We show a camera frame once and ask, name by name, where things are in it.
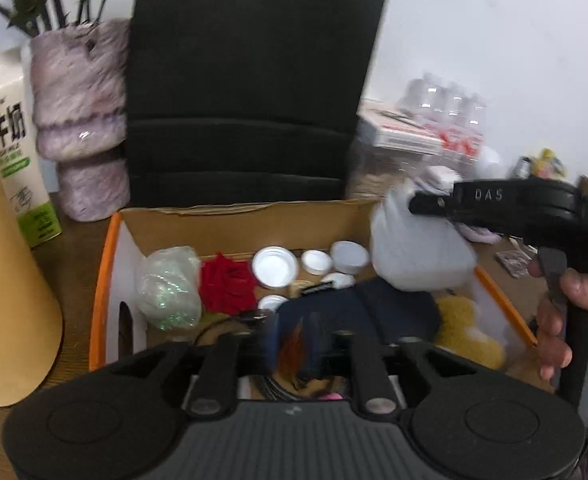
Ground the large white round lid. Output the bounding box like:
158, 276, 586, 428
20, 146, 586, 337
252, 246, 299, 289

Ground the yellow pink snack packet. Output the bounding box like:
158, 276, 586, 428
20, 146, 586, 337
531, 149, 567, 178

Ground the purple towel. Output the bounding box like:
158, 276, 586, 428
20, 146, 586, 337
456, 222, 502, 245

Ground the navy blue cap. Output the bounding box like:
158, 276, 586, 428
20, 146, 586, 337
276, 277, 442, 378

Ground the yellow thermos jug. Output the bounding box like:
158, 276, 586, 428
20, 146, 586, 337
0, 95, 64, 408

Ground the small patterned packet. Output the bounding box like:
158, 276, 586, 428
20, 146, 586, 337
496, 247, 532, 278

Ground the pink fuzzy vase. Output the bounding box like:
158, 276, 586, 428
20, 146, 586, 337
28, 19, 132, 222

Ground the red cardboard box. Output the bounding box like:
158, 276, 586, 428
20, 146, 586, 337
88, 199, 540, 401

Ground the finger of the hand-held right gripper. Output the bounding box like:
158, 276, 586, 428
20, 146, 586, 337
407, 191, 456, 219

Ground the black cable with pink tie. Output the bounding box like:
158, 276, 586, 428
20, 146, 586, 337
194, 309, 355, 403

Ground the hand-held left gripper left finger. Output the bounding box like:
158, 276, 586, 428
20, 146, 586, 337
104, 319, 281, 418

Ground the brown orange feather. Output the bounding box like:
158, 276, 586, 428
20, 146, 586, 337
274, 312, 325, 386

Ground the white round device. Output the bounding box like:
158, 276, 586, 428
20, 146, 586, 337
476, 145, 505, 176

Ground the red fabric flower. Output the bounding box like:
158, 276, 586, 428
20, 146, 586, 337
199, 253, 255, 317

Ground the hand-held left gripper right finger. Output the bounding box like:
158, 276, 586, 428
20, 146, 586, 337
308, 330, 476, 419

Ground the white green milk carton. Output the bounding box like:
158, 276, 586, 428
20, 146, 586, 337
0, 50, 63, 250

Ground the white yellow alpaca plush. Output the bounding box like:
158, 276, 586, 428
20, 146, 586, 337
434, 294, 507, 371

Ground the black paper bag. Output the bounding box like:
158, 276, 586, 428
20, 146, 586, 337
125, 0, 393, 208

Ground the white plastic tub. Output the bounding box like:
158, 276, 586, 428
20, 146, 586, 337
421, 165, 465, 193

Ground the clear storage container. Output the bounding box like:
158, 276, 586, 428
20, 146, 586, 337
349, 145, 425, 201

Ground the iridescent glitter pouch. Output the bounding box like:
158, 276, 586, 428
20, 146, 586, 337
134, 246, 203, 332

